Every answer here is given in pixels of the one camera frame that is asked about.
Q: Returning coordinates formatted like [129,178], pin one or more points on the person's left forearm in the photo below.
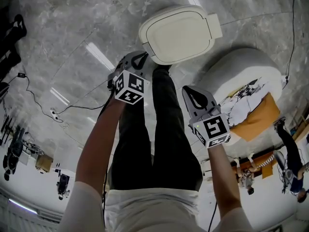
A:
[99,141]

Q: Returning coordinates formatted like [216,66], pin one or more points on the person's leg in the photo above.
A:
[169,117]
[135,141]

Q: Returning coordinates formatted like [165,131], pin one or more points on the person's right forearm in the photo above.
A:
[223,178]

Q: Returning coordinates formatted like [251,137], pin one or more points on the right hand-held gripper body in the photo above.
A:
[214,129]

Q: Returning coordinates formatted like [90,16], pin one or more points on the white round pouf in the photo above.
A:
[241,64]

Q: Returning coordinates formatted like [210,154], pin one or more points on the person's right shoe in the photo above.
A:
[162,67]

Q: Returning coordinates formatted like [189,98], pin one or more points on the cream plastic trash bin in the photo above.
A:
[178,33]

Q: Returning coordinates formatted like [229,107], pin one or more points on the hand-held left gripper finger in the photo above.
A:
[134,62]
[144,63]

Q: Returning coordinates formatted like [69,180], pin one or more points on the black power adapter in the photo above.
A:
[22,75]

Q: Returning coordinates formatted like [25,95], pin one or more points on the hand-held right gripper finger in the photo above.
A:
[205,99]
[193,103]

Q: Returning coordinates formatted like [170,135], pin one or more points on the orange cushion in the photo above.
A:
[260,117]

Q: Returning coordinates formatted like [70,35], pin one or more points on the person's white shirt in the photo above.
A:
[149,209]

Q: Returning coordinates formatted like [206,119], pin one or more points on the white black patterned cloth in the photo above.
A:
[246,100]

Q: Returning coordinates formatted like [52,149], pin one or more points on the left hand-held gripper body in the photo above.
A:
[131,86]

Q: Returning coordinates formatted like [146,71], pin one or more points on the person's left leg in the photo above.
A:
[135,141]

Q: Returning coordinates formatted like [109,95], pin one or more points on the person's right leg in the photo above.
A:
[169,117]

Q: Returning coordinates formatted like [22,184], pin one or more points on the white power strip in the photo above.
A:
[287,78]
[54,113]

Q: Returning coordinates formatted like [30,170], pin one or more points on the black white machine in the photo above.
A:
[63,182]
[14,151]

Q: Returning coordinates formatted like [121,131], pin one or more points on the brown cardboard box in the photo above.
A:
[44,163]

